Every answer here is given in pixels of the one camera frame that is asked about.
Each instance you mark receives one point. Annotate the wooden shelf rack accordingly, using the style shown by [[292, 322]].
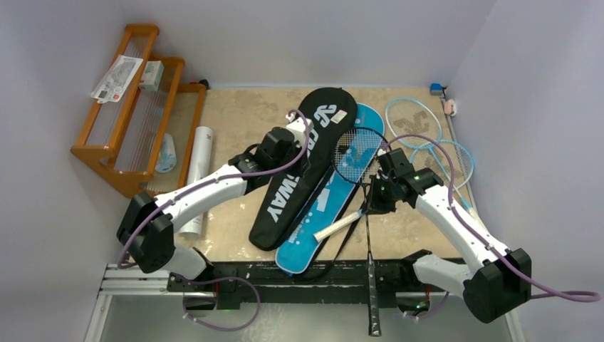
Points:
[[120, 141]]

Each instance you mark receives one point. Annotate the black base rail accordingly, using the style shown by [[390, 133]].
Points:
[[325, 282]]

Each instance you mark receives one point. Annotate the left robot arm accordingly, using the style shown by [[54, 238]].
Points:
[[147, 229]]

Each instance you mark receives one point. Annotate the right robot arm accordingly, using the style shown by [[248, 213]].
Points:
[[489, 279]]

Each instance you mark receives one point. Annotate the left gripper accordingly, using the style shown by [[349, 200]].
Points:
[[296, 147]]

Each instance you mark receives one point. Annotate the black Crossway racket bag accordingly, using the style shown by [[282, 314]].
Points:
[[332, 111]]

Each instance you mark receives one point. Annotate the blue clip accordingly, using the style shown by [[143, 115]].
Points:
[[436, 89]]

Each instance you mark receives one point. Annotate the blue racket bag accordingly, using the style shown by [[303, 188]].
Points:
[[329, 202]]

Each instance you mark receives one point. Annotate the small white green box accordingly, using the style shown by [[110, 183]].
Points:
[[151, 77]]

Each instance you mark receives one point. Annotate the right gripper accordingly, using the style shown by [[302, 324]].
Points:
[[377, 197]]

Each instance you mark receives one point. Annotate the white plastic package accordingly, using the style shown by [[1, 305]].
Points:
[[116, 81]]

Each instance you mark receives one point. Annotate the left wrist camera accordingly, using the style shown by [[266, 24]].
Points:
[[300, 127]]

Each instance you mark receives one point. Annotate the white shuttlecock tube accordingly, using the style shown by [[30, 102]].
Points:
[[198, 169]]

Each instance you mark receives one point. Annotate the blue racket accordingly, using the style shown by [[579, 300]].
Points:
[[337, 225], [413, 120]]

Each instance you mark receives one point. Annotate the blue white wipes pack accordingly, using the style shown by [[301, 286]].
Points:
[[166, 159]]

